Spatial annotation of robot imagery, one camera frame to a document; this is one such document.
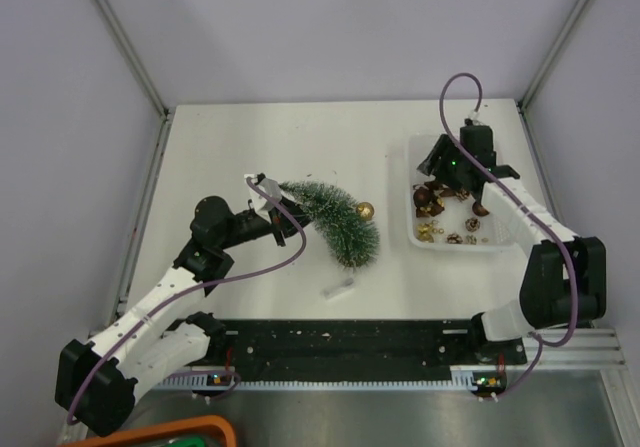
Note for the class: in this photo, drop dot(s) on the clear battery box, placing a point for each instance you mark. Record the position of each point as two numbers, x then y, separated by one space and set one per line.
338 290

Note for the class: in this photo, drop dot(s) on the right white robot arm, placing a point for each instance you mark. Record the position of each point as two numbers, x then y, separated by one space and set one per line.
565 279

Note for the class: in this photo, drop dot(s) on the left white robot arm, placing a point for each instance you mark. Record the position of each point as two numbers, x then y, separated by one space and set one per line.
100 381

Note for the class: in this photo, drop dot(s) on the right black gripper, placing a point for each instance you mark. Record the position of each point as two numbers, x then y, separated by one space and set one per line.
445 148

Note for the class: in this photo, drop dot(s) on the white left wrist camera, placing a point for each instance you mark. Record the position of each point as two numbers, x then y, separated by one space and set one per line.
261 190

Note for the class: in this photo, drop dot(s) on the white plastic basket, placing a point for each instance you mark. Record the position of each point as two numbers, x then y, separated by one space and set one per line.
457 227

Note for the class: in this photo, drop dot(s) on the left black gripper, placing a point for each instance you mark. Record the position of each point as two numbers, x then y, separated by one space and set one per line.
287 226

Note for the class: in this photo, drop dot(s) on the orange bin rim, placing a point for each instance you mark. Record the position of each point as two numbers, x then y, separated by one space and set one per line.
213 426

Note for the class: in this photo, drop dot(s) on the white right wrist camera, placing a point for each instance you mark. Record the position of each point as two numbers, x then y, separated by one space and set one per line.
474 117

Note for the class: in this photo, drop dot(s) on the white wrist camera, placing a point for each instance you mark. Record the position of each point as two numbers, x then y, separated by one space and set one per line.
261 190
474 117

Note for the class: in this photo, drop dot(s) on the brown bauble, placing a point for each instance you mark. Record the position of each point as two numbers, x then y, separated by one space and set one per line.
422 197
479 210

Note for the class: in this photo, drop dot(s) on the brown ribbon bow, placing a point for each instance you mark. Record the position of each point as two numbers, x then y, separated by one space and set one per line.
441 192

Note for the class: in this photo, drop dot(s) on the small green christmas tree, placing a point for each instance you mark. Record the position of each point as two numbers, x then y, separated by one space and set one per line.
352 241

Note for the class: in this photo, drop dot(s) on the gold bauble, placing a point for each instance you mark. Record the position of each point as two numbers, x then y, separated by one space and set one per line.
365 211

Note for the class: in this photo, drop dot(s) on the green bin lid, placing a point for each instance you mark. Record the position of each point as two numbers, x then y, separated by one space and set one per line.
191 440

